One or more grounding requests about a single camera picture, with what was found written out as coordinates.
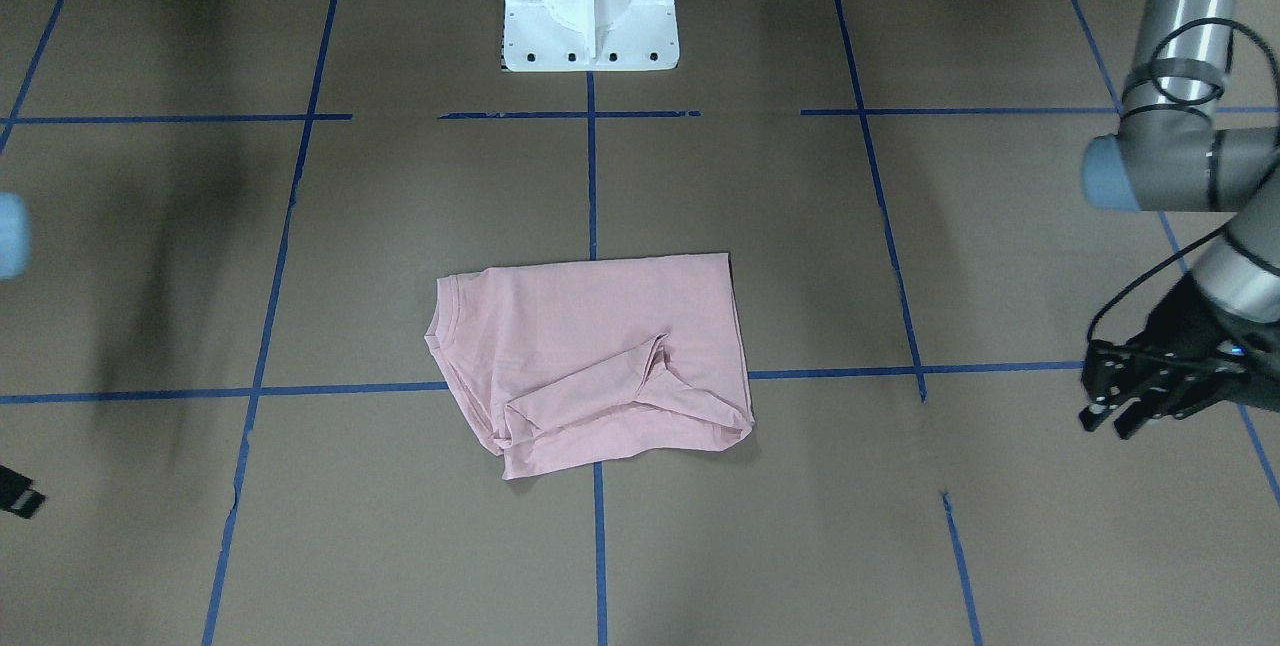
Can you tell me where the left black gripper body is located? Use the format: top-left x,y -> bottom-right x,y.
1085,274 -> 1279,417

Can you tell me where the pink printed t-shirt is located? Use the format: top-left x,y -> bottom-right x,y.
424,253 -> 755,481

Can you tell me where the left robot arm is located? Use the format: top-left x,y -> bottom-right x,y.
1078,0 -> 1279,437

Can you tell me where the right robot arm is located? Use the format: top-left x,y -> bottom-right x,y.
1,192 -> 46,519

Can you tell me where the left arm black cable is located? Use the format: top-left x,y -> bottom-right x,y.
1085,17 -> 1251,357

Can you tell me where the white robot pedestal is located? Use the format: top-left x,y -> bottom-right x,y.
500,0 -> 681,73

